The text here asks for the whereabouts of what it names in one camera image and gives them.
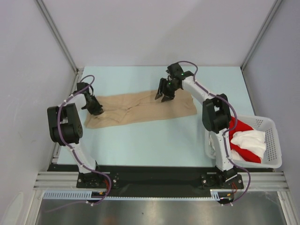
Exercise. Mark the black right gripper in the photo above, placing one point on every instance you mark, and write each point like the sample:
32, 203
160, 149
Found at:
163, 82

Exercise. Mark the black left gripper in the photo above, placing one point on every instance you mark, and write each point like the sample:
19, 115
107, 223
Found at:
98, 110

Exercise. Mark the beige t shirt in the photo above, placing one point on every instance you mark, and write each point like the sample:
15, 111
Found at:
139, 107

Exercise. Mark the translucent plastic basket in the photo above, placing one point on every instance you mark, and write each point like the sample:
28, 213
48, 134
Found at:
255, 143

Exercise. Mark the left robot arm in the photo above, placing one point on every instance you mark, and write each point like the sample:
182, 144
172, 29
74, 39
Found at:
66, 129

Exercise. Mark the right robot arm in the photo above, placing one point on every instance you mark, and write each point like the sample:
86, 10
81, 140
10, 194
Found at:
216, 117

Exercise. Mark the white t shirt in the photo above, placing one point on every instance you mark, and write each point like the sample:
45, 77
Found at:
250, 140

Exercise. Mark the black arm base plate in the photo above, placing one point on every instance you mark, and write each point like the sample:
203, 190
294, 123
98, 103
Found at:
117, 177

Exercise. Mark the left aluminium frame post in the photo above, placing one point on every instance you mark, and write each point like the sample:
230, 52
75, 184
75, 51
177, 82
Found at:
57, 35

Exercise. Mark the aluminium frame post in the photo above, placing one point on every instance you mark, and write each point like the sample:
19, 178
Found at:
265, 25
57, 35

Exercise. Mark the slotted cable duct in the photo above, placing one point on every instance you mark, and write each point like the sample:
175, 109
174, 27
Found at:
90, 196

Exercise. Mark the aluminium front rail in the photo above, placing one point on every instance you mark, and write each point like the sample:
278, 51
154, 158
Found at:
260, 181

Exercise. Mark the right aluminium frame post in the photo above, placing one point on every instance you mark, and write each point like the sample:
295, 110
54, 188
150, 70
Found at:
265, 25

